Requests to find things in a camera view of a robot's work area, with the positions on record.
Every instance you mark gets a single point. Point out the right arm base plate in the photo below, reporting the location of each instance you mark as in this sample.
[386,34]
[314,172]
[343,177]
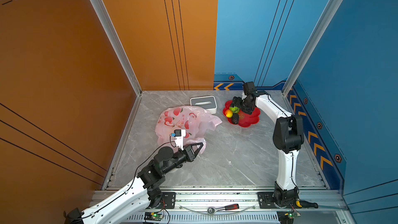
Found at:
[264,199]

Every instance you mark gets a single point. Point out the left green circuit board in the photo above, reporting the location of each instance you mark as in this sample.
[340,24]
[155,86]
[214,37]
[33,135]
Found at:
[153,218]

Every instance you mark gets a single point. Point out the pink printed plastic bag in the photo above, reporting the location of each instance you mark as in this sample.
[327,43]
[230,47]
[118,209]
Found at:
[193,119]

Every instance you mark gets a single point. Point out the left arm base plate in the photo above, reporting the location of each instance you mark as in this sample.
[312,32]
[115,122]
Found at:
[167,200]

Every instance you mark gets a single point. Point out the left aluminium corner post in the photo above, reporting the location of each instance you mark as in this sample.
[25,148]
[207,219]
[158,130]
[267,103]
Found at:
[108,26]

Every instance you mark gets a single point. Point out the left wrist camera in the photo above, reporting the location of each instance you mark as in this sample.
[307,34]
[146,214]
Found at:
[176,138]

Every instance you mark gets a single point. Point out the right green circuit board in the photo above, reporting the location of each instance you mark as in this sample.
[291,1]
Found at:
[287,217]

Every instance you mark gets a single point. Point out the green circuit board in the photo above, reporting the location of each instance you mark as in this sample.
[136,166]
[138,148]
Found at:
[287,217]
[153,218]

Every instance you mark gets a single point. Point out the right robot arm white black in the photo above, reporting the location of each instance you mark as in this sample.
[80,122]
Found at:
[288,137]

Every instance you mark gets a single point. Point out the yellow black screwdriver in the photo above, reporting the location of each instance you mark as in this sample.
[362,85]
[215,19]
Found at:
[306,204]

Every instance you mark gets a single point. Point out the red handled ratchet wrench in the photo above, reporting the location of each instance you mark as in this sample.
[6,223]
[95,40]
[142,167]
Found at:
[214,210]

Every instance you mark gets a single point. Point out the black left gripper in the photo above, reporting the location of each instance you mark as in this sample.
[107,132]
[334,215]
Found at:
[187,152]

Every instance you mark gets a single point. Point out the red flower-shaped plate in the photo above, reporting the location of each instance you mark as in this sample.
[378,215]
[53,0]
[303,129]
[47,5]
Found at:
[245,120]

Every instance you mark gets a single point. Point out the dark avocado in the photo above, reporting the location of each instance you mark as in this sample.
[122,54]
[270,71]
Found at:
[235,118]

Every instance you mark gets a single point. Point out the small yellow red apple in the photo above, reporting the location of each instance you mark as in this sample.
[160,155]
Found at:
[228,113]

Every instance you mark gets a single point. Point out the aluminium front rail frame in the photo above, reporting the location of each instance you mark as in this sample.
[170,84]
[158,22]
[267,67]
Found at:
[192,203]

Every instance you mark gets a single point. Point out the green lime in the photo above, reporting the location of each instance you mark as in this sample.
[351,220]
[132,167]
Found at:
[234,110]

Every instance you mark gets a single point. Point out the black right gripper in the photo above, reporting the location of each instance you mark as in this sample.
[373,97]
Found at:
[237,104]

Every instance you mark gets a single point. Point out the right aluminium corner post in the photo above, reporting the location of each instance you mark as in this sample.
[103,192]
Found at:
[323,22]

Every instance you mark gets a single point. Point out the aluminium corner post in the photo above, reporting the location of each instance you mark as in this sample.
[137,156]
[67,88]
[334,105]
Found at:
[323,22]
[108,26]

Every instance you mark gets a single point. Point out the white grey tissue box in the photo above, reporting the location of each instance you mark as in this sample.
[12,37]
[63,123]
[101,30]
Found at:
[206,102]

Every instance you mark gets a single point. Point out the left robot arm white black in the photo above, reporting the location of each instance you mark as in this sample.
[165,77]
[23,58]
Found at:
[141,192]

